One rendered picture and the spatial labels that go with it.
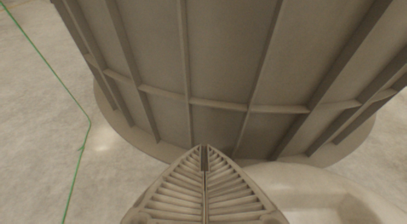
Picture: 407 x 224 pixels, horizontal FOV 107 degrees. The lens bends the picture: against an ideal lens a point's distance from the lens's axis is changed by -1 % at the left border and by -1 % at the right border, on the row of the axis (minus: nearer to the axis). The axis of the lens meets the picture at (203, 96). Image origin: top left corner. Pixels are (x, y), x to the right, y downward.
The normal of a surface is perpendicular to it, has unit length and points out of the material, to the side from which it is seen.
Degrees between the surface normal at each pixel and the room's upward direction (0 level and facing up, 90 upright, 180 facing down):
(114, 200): 0
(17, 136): 0
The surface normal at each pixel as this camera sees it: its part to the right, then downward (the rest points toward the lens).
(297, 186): 0.01, -0.73
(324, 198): -0.01, 0.38
